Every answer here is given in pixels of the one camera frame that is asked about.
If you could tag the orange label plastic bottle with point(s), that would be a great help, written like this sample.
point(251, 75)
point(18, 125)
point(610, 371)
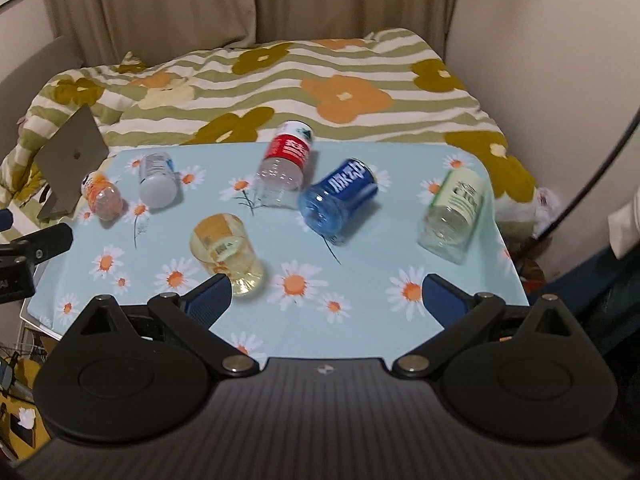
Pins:
point(101, 195)

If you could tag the striped flower blanket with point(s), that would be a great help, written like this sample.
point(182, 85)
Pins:
point(300, 85)

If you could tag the green label plastic bottle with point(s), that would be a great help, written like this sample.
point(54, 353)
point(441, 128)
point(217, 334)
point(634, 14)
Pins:
point(452, 215)

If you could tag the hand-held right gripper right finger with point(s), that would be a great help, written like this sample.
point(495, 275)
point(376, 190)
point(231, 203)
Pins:
point(442, 296)

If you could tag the grey sofa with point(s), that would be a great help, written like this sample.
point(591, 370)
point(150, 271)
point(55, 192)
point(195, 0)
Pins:
point(30, 75)

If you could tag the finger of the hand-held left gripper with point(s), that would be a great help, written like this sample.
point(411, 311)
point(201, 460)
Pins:
point(47, 242)

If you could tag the red label plastic bottle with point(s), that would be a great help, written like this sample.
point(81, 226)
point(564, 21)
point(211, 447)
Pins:
point(286, 167)

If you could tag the dark blue cloth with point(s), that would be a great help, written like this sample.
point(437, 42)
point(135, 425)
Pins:
point(590, 285)

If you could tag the beige curtain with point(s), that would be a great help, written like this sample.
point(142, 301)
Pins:
point(200, 5)

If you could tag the white label plastic bottle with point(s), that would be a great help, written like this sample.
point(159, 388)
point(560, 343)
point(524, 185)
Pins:
point(157, 181)

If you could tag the grey laptop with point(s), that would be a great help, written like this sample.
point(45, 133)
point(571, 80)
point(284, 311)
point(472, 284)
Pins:
point(70, 160)

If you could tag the clear yellow cup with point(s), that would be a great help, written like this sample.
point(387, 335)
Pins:
point(227, 255)

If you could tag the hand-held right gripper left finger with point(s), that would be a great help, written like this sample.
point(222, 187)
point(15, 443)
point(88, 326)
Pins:
point(212, 294)

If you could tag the daisy print blue tablecloth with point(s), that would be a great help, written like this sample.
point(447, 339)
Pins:
point(370, 260)

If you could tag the white cloth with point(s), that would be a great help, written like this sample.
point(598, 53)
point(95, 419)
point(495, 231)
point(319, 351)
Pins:
point(626, 230)

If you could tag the blue plastic bottle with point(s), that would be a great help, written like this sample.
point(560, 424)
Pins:
point(337, 200)

